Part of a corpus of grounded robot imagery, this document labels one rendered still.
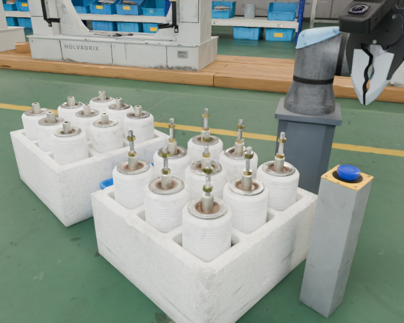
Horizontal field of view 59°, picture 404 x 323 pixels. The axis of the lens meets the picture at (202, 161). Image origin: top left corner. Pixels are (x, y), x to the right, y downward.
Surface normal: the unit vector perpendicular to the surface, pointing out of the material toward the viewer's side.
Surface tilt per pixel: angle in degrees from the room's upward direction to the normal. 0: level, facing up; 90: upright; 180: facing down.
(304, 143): 90
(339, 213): 90
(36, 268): 0
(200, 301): 90
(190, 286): 90
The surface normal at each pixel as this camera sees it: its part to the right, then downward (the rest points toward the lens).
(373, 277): 0.01, -0.90
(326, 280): -0.71, 0.30
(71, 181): 0.67, 0.33
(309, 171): -0.29, 0.41
